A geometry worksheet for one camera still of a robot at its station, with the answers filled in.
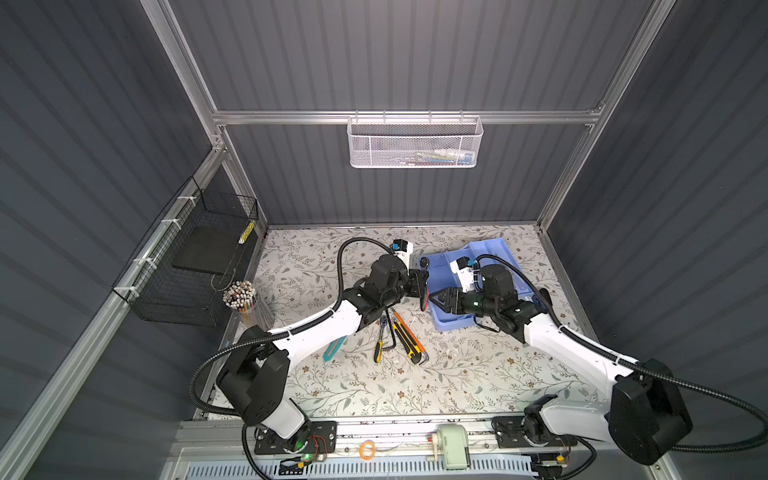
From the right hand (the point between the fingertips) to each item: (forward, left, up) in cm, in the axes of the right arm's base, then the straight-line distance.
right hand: (437, 299), depth 80 cm
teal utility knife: (-7, +30, -15) cm, 35 cm away
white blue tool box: (+17, -4, -13) cm, 22 cm away
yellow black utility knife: (-8, +7, -15) cm, 18 cm away
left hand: (+5, +2, +5) cm, 8 cm away
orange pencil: (-2, +7, -16) cm, 18 cm away
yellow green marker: (+15, +52, +12) cm, 56 cm away
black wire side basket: (0, +64, +13) cm, 65 cm away
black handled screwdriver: (+7, +3, +6) cm, 10 cm away
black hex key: (-3, +12, -16) cm, 20 cm away
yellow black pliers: (-7, +16, -15) cm, 23 cm away
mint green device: (-33, -2, -11) cm, 35 cm away
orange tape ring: (-32, +20, -16) cm, 41 cm away
